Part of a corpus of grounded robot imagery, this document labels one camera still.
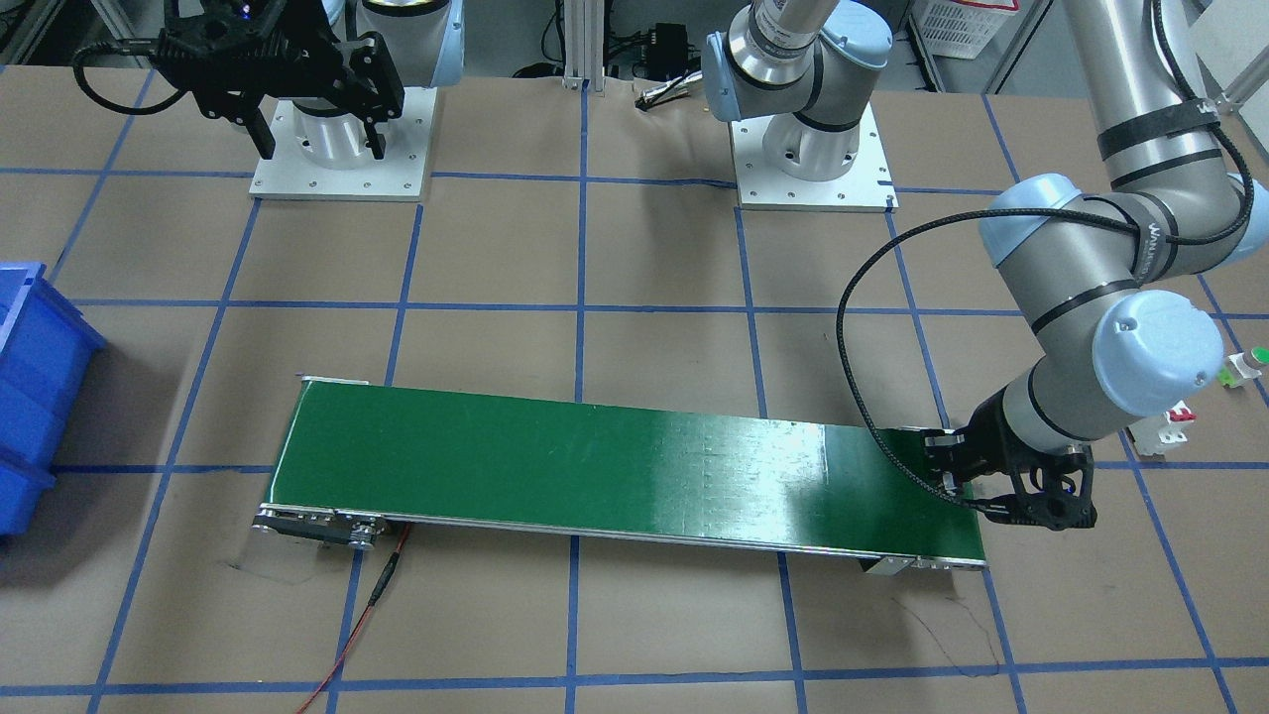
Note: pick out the white red circuit breaker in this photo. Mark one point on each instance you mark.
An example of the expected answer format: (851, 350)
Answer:
(1157, 434)

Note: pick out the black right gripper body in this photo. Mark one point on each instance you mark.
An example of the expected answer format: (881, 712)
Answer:
(319, 40)

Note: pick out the green conveyor belt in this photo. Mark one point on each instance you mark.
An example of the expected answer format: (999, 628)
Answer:
(357, 456)

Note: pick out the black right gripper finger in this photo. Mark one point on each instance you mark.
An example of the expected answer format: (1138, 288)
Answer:
(258, 129)
(375, 142)

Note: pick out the green push button switch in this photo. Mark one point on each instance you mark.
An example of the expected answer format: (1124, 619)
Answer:
(1240, 368)

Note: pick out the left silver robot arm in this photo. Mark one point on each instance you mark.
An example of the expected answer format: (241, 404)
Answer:
(1082, 267)

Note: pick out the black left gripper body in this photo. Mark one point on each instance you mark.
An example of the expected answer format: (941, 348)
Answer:
(989, 433)

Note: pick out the aluminium frame post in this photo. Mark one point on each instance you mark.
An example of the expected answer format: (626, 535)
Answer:
(584, 24)

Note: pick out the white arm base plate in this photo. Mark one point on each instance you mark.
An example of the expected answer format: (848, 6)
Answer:
(783, 165)
(327, 158)

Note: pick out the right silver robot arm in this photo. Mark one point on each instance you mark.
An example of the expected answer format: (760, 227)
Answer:
(424, 39)

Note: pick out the blue plastic bin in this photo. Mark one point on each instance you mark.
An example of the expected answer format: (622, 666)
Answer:
(46, 345)

